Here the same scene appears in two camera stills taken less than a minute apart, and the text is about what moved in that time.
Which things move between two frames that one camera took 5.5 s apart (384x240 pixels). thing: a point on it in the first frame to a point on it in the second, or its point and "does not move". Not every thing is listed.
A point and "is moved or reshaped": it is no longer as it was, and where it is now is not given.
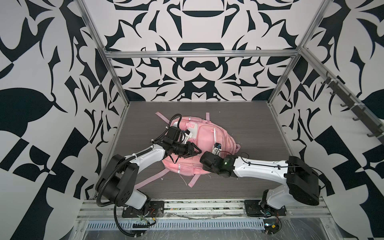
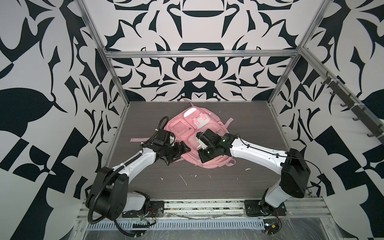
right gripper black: (205, 167) to (203, 158)
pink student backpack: (205, 134) is moved or reshaped
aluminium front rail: (112, 209) does not move
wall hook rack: (377, 128) does not move
